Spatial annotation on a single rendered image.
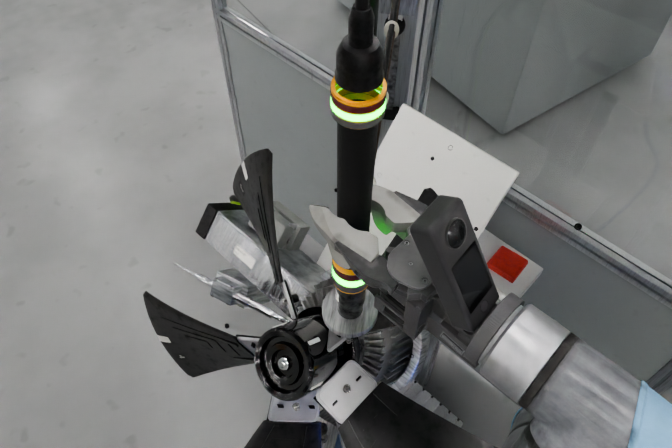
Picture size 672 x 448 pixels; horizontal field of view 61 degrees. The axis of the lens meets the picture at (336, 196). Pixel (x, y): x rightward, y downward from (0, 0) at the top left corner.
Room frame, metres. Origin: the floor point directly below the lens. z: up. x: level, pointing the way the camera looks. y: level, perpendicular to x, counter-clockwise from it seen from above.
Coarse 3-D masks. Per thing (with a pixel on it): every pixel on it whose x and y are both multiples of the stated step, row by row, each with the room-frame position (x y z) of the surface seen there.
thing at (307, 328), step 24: (312, 312) 0.48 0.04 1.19; (264, 336) 0.41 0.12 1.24; (288, 336) 0.40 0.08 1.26; (312, 336) 0.41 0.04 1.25; (264, 360) 0.39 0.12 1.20; (288, 360) 0.38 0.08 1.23; (312, 360) 0.36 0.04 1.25; (336, 360) 0.39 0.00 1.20; (264, 384) 0.35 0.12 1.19; (288, 384) 0.34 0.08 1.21; (312, 384) 0.34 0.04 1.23
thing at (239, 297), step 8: (176, 264) 0.67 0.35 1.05; (192, 272) 0.64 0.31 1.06; (200, 280) 0.62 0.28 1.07; (208, 280) 0.61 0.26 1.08; (240, 296) 0.56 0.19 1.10; (248, 296) 0.56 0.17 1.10; (240, 304) 0.55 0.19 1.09; (248, 304) 0.55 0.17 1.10; (256, 304) 0.54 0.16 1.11; (264, 312) 0.52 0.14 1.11; (272, 312) 0.52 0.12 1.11; (280, 320) 0.50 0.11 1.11; (288, 320) 0.50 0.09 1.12
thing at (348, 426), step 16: (384, 384) 0.35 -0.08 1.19; (368, 400) 0.33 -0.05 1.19; (384, 400) 0.33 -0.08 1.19; (400, 400) 0.33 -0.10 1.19; (352, 416) 0.30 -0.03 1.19; (368, 416) 0.30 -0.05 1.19; (384, 416) 0.30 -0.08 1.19; (400, 416) 0.30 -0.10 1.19; (416, 416) 0.30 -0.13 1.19; (432, 416) 0.30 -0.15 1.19; (352, 432) 0.28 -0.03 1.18; (368, 432) 0.28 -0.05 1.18; (384, 432) 0.28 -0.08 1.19; (400, 432) 0.28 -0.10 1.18; (416, 432) 0.28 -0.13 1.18; (432, 432) 0.28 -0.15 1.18; (448, 432) 0.28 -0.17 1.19; (464, 432) 0.28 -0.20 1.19
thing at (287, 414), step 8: (312, 392) 0.36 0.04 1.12; (272, 400) 0.35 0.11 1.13; (280, 400) 0.35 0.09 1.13; (296, 400) 0.35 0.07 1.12; (304, 400) 0.35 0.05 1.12; (312, 400) 0.35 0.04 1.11; (272, 408) 0.34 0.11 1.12; (280, 408) 0.34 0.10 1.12; (288, 408) 0.34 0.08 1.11; (304, 408) 0.34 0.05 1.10; (272, 416) 0.33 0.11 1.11; (280, 416) 0.33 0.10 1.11; (288, 416) 0.33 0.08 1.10; (296, 416) 0.33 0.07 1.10; (304, 416) 0.33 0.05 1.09; (312, 416) 0.33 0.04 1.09
